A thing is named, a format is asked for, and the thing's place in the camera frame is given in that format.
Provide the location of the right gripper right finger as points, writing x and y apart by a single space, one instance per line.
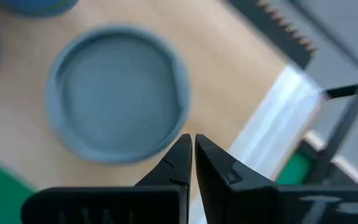
259 205

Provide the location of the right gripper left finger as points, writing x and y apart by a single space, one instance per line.
104 205

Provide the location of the green peach can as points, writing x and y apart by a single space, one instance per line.
117 93

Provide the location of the tall blue-grey can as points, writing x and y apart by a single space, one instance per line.
39 6

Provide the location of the white tape patch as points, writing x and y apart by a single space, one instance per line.
275 124

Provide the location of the black hazard-striped floor mat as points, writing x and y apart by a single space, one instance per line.
269 28

